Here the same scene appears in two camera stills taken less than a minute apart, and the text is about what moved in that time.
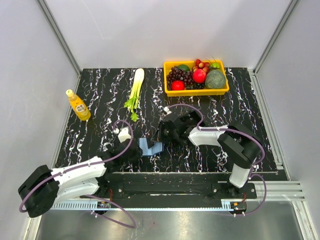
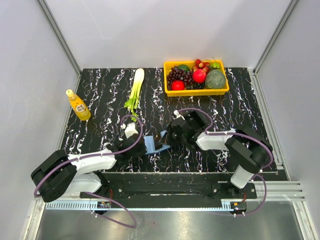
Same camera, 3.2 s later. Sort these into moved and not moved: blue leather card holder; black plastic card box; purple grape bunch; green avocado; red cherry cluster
Moved: blue leather card holder
Not moved: green avocado; red cherry cluster; purple grape bunch; black plastic card box
